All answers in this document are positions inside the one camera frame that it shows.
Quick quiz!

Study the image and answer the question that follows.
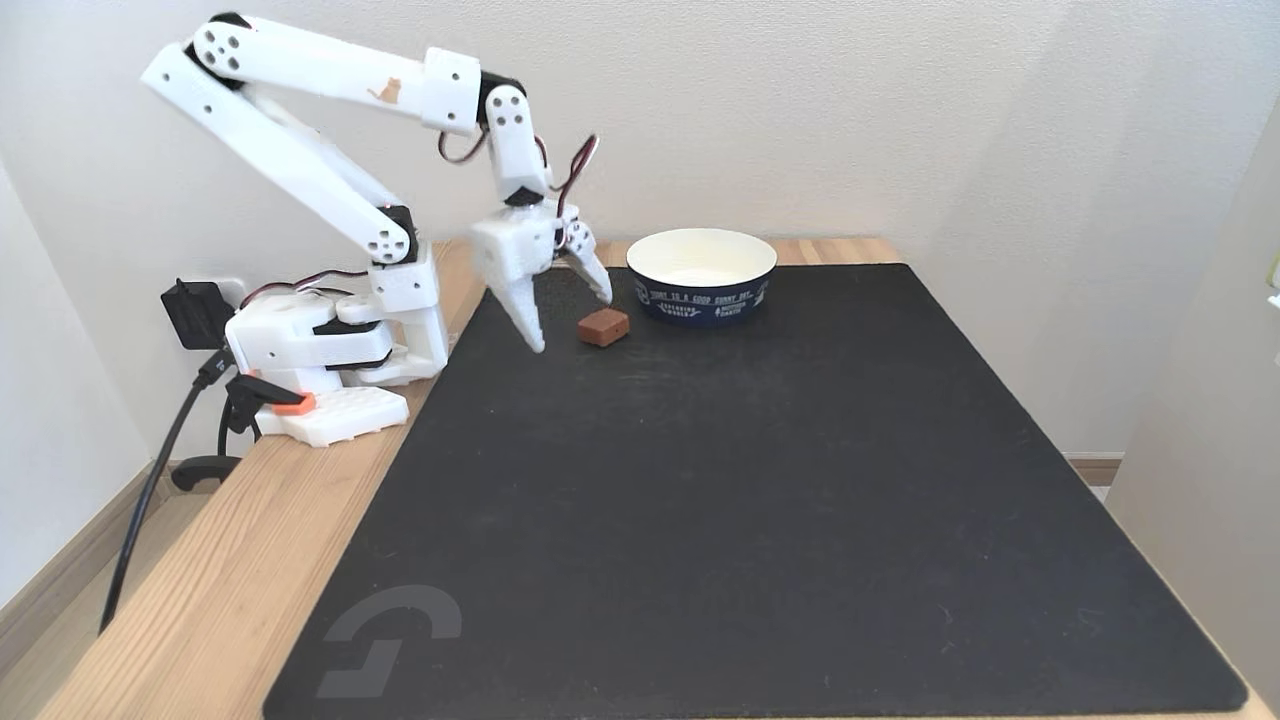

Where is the thick black power cable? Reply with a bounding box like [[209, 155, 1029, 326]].
[[98, 345, 237, 635]]

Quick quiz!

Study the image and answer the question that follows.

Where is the black wall power adapter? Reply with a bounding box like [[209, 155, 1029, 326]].
[[160, 279, 237, 351]]

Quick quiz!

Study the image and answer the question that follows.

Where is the navy printed paper bowl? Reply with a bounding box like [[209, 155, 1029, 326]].
[[626, 228, 779, 329]]

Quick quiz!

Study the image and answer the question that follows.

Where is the thin base servo cable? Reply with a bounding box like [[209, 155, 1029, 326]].
[[240, 267, 372, 312]]

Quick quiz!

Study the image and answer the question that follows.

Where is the black desk mat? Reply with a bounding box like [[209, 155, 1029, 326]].
[[262, 262, 1249, 719]]

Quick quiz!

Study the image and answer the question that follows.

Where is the black clamp with orange tip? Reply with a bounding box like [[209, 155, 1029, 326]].
[[170, 372, 319, 493]]

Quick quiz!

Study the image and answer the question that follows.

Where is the red black wrist servo cable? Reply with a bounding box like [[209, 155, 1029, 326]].
[[437, 130, 601, 226]]

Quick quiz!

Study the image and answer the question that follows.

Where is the red-brown toy block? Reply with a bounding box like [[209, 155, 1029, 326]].
[[577, 308, 631, 348]]

